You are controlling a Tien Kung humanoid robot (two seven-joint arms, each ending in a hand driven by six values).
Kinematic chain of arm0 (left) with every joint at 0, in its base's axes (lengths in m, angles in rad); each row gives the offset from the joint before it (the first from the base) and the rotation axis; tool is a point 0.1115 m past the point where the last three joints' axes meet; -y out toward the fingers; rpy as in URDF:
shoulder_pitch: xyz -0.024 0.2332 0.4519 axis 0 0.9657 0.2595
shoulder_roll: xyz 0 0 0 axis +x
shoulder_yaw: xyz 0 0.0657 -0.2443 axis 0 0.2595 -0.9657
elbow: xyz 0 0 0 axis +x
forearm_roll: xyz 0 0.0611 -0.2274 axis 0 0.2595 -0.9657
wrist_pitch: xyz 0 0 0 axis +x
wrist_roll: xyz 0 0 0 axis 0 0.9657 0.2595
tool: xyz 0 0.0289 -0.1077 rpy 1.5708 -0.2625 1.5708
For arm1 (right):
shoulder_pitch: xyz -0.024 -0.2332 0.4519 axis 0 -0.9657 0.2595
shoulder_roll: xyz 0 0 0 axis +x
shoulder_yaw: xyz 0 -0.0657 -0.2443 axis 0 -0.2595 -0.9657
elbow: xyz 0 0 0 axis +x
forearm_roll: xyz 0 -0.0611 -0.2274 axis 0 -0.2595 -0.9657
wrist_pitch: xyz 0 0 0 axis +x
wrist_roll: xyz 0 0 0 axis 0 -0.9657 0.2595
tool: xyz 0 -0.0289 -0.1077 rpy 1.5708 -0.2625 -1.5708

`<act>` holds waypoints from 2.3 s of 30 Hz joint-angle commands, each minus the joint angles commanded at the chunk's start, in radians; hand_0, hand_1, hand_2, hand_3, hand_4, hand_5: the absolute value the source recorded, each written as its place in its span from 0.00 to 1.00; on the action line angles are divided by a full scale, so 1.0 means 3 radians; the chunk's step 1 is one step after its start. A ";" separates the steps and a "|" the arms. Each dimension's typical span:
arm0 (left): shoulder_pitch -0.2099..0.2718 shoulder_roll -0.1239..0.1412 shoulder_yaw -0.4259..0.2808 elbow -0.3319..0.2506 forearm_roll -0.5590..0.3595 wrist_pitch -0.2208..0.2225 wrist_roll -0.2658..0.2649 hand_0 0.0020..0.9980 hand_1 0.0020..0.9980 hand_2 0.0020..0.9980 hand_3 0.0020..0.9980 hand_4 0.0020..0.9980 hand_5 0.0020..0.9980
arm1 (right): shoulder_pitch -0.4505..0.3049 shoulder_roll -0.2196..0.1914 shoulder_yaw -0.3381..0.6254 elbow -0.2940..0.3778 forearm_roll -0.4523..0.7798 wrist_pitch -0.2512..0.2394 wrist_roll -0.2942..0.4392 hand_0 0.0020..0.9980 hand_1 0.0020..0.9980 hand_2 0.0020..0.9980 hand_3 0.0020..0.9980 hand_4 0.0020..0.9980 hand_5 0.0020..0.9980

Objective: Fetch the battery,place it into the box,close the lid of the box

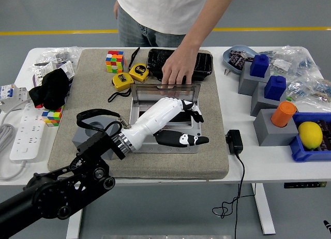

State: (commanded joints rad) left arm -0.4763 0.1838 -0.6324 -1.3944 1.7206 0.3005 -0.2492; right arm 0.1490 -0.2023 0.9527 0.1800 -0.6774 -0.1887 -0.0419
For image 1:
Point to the small metal clip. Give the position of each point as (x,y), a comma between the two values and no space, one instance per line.
(226,72)

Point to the black plastic tray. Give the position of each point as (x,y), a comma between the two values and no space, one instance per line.
(204,64)

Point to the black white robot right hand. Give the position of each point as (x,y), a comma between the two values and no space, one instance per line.
(328,224)

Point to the clear bag of dark parts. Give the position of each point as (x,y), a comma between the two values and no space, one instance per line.
(59,54)

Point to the pale blue plate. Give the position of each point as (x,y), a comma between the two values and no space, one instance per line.
(227,61)

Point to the clear hinged box lid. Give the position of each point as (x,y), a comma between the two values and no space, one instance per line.
(144,94)

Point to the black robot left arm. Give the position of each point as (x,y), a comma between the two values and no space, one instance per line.
(64,187)

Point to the dark packets stack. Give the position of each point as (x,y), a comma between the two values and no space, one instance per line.
(326,135)

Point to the white purple carton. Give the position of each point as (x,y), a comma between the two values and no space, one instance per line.
(66,67)

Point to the person's left forearm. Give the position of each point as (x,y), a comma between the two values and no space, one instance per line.
(207,24)

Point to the clear bag of small parts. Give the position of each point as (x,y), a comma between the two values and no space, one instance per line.
(300,89)
(287,59)
(322,92)

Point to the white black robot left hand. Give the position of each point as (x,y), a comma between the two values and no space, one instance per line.
(150,120)

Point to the black table control panel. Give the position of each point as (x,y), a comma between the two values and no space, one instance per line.
(305,185)

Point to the white circuit breaker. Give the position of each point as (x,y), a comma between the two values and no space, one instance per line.
(10,92)

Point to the person's right hand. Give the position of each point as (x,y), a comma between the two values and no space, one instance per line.
(116,11)

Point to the grey-brown fabric mat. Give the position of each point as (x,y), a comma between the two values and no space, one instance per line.
(155,166)

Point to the colourful puzzle cube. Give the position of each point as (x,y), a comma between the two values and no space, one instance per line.
(115,61)
(53,117)

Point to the dark snack packet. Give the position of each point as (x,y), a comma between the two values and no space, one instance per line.
(238,61)
(235,52)

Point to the blue battery block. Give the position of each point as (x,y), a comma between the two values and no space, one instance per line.
(275,87)
(259,65)

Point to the small green part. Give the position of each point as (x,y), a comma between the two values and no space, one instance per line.
(291,98)

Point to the grey holder block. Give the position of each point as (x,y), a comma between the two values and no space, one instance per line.
(247,83)
(261,104)

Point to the person's left hand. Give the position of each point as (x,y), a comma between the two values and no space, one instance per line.
(179,71)

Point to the black cloth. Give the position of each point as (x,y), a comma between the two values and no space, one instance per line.
(51,89)

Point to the yellow lemon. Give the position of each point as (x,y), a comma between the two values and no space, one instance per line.
(310,134)

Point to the yellow tape measure round label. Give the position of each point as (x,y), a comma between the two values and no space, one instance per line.
(139,72)

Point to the person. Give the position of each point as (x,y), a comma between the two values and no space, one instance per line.
(155,8)

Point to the yellow tape measure square label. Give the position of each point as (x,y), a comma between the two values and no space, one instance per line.
(122,81)

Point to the grey electrical junction box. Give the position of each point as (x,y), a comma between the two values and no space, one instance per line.
(197,126)

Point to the grey block with round hole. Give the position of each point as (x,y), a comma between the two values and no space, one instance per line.
(274,135)
(97,120)

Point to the blue plastic bin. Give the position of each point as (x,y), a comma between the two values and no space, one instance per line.
(305,155)

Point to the white table leg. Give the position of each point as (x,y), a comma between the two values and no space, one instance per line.
(75,228)
(263,210)

